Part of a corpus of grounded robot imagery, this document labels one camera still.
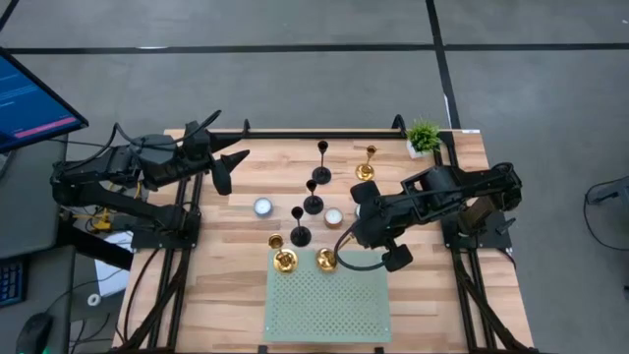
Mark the white paper sheet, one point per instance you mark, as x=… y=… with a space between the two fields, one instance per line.
x=110 y=280

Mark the white label sticker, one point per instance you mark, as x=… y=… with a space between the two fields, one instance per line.
x=470 y=131

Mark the black keyboard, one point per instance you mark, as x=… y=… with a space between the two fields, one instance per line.
x=11 y=282

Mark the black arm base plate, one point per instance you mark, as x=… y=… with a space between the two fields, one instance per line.
x=147 y=240
x=491 y=238

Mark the black aluminium table frame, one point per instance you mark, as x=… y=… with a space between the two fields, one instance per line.
x=304 y=135

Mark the orange patterned candle tin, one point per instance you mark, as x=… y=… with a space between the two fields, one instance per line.
x=333 y=217

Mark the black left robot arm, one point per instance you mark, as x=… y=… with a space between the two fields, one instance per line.
x=98 y=196

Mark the white tape roll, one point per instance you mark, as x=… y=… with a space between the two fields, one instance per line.
x=89 y=300

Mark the gold candlestick holder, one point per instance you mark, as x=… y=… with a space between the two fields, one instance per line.
x=325 y=259
x=286 y=261
x=364 y=172

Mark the white tealight candle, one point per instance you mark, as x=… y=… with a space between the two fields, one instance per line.
x=263 y=207

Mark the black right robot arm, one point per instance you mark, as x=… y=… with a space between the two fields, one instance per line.
x=442 y=187

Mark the black table edge bracket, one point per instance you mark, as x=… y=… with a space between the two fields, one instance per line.
x=263 y=350
x=378 y=350

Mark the black candlestick holder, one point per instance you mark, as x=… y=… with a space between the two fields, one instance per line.
x=313 y=204
x=300 y=237
x=322 y=175

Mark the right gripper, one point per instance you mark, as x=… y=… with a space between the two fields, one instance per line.
x=378 y=221

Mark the yellow clamp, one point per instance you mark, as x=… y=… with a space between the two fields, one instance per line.
x=103 y=225

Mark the green plant in white pot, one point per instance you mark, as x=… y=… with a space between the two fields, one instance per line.
x=423 y=137

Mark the grey desk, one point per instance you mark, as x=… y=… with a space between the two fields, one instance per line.
x=29 y=206

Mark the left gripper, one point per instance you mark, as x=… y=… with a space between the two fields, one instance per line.
x=196 y=147

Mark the computer monitor blue screen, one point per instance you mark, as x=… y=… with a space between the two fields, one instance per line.
x=29 y=103

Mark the black computer mouse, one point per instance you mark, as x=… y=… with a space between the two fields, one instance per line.
x=34 y=334

